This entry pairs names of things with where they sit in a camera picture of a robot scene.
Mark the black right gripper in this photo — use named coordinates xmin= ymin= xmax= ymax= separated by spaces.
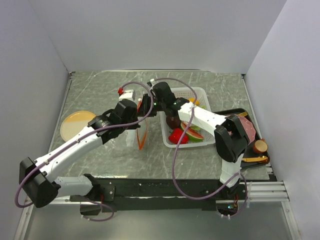
xmin=137 ymin=93 xmax=166 ymax=118

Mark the clear zip bag orange zipper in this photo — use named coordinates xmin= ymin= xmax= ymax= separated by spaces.
xmin=125 ymin=119 xmax=148 ymax=150

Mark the red bell pepper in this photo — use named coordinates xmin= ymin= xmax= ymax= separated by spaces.
xmin=168 ymin=128 xmax=189 ymax=145

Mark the watermelon slice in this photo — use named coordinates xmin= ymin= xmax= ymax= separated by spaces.
xmin=180 ymin=121 xmax=204 ymax=143

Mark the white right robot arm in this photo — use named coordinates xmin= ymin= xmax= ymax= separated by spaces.
xmin=138 ymin=78 xmax=256 ymax=199

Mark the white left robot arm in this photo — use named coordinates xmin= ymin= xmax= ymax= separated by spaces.
xmin=19 ymin=99 xmax=138 ymax=208

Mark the dark red apple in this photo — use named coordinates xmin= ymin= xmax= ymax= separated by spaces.
xmin=165 ymin=116 xmax=181 ymax=130

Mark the white plastic basket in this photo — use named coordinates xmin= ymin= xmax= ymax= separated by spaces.
xmin=158 ymin=86 xmax=215 ymax=148

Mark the yellow round plate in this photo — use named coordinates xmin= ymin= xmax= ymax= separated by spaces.
xmin=60 ymin=110 xmax=96 ymax=142

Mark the gold fork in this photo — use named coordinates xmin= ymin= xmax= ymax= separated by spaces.
xmin=237 ymin=111 xmax=248 ymax=117

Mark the pink plate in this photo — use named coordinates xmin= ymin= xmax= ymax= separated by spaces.
xmin=237 ymin=115 xmax=256 ymax=146

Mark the black tray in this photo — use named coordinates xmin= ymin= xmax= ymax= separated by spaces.
xmin=214 ymin=108 xmax=270 ymax=170

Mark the brown cup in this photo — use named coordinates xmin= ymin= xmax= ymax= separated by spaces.
xmin=252 ymin=139 xmax=268 ymax=154

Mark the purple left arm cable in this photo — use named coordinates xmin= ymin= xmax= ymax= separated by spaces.
xmin=14 ymin=81 xmax=154 ymax=223

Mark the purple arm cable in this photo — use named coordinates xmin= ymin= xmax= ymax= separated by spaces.
xmin=14 ymin=81 xmax=154 ymax=223
xmin=149 ymin=77 xmax=251 ymax=218

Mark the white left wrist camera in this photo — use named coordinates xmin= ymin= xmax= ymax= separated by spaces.
xmin=118 ymin=87 xmax=136 ymax=102

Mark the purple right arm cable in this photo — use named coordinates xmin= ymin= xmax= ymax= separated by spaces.
xmin=149 ymin=77 xmax=251 ymax=218

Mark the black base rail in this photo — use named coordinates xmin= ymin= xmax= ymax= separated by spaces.
xmin=70 ymin=178 xmax=251 ymax=217

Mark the aluminium frame rail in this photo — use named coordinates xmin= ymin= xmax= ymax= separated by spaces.
xmin=13 ymin=181 xmax=290 ymax=240

